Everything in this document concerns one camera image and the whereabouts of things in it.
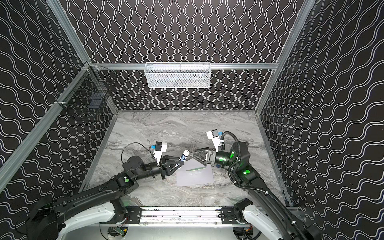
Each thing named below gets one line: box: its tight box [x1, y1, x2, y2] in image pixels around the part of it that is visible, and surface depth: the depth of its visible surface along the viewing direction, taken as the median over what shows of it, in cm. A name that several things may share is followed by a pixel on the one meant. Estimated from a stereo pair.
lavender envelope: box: [176, 158, 215, 186], surface depth 92 cm
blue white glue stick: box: [178, 149, 190, 162], surface depth 65 cm
